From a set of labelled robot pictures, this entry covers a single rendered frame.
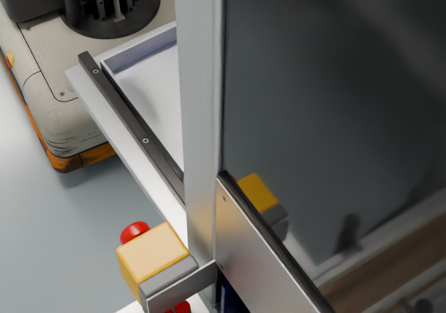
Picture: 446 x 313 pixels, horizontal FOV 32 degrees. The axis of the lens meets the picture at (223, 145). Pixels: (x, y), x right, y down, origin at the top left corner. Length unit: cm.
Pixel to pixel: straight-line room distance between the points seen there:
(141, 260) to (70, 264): 117
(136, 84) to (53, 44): 91
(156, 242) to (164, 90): 37
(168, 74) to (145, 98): 6
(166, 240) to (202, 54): 34
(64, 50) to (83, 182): 36
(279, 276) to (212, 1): 29
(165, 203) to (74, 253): 99
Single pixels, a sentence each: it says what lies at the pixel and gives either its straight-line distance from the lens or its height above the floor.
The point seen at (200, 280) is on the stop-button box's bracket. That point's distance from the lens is 94.
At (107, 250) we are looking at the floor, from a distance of 209.
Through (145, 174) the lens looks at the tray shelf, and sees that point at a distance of 115.
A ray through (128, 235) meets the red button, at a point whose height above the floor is 101.
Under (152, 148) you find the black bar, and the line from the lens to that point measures 115.
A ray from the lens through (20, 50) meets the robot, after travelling 214.
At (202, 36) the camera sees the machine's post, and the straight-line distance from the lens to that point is 63.
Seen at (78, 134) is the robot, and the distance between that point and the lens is 203.
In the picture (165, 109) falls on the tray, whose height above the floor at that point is 88.
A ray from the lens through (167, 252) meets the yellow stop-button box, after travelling 92.
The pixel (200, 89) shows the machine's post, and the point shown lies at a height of 132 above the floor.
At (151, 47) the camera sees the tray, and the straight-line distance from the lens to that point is 128.
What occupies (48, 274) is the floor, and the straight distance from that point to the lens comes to 208.
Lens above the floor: 185
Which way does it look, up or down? 56 degrees down
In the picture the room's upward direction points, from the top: 1 degrees clockwise
